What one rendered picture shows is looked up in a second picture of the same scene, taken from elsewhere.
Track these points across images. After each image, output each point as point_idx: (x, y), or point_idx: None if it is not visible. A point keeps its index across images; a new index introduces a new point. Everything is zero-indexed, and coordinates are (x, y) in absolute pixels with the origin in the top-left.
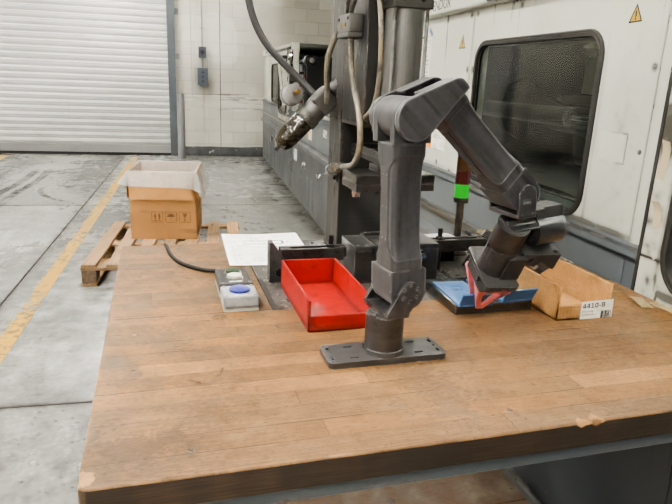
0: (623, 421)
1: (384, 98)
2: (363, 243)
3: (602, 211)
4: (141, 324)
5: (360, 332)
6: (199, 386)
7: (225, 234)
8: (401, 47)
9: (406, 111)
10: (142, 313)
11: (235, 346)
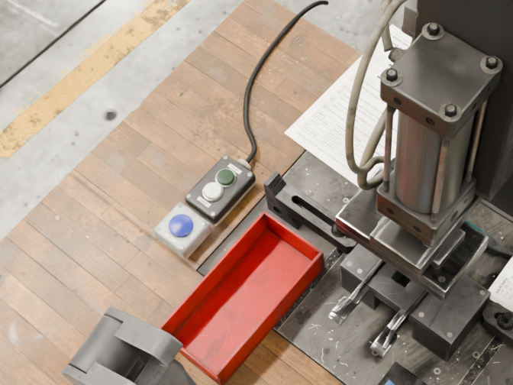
0: None
1: (104, 321)
2: (364, 263)
3: None
4: (80, 202)
5: (201, 384)
6: (8, 341)
7: (395, 29)
8: (401, 143)
9: (68, 376)
10: (102, 181)
11: (91, 307)
